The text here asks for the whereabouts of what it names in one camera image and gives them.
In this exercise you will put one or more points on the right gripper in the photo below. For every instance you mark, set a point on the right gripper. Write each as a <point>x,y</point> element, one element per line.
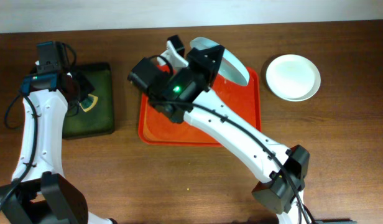
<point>201,65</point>

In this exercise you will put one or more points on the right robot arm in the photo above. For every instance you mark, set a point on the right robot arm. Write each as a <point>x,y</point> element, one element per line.
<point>279,170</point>

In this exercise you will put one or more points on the light blue plate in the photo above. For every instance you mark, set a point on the light blue plate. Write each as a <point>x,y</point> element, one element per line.
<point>231,68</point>

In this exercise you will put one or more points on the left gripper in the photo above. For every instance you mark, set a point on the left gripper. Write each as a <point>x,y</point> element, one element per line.
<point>81,86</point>

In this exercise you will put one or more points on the green cloth in tray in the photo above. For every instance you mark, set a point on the green cloth in tray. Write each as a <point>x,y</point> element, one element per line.
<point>100,119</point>

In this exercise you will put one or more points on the black rectangular tray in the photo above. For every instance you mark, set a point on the black rectangular tray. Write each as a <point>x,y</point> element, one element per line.
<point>43,88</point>

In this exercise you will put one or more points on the red plastic tray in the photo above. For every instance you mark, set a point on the red plastic tray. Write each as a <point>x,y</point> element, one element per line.
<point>155,129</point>

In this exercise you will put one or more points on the white plate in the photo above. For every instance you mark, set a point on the white plate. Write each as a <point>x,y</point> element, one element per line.
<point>293,77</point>

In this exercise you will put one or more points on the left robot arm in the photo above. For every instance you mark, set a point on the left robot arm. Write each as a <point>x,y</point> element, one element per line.
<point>39,191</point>

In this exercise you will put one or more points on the green and yellow sponge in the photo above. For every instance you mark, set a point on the green and yellow sponge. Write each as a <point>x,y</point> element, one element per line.
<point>88,103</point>

